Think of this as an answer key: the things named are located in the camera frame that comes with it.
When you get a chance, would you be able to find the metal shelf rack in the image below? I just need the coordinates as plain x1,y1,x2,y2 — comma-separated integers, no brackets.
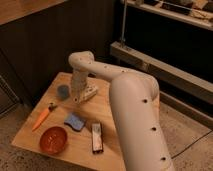
110,0,213,129

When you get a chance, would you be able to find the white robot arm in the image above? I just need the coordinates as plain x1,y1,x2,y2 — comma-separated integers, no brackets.
68,51,175,171

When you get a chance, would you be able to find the black floor cable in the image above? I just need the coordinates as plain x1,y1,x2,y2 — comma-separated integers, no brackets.
171,129,213,159

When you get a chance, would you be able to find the blue sponge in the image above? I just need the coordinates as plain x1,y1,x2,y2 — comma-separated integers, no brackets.
64,113,86,132

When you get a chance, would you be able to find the blue cup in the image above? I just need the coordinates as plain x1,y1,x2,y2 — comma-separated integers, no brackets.
57,85,69,100

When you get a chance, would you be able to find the clear plastic bottle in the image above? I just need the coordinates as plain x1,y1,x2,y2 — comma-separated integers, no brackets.
79,85,98,102

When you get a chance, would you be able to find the orange toy carrot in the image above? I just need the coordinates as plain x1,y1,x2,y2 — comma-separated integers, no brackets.
32,103,56,131

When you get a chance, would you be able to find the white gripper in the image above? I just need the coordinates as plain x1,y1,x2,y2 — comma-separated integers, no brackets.
71,70,88,103

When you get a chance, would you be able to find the red bowl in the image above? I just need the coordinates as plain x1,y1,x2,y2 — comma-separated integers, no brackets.
39,126,68,155

